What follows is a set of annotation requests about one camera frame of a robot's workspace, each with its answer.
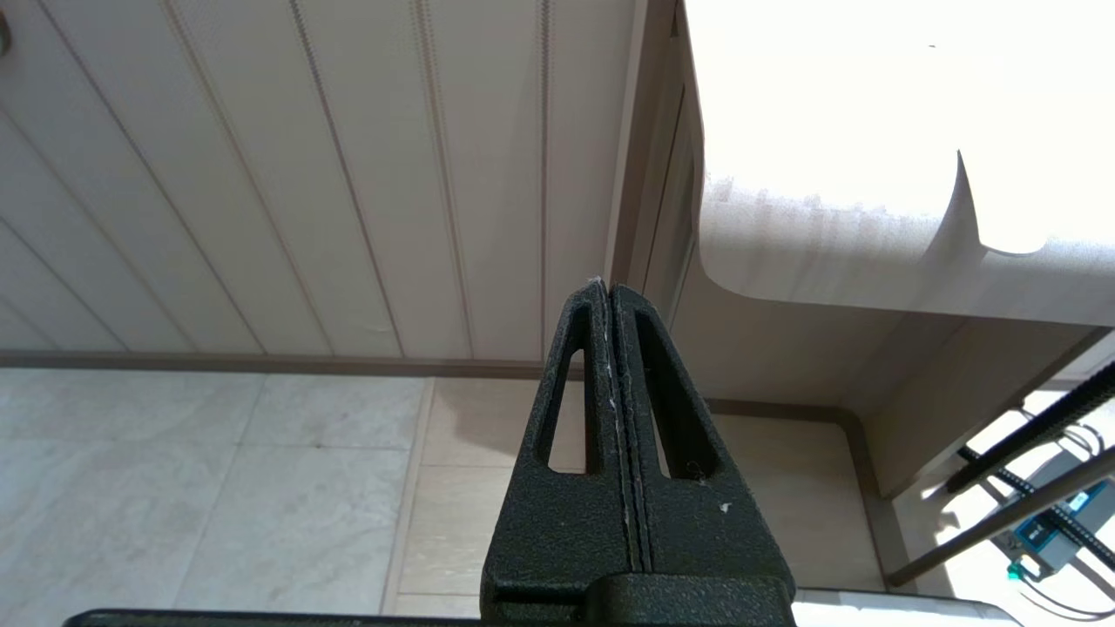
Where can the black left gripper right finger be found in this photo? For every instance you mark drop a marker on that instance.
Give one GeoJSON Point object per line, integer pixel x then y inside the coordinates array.
{"type": "Point", "coordinates": [697, 531]}

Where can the beige wooden shelf table unit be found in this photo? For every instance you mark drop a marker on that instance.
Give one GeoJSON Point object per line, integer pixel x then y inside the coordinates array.
{"type": "Point", "coordinates": [784, 244]}

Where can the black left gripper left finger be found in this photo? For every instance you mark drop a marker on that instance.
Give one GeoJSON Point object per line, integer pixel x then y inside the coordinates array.
{"type": "Point", "coordinates": [566, 522]}

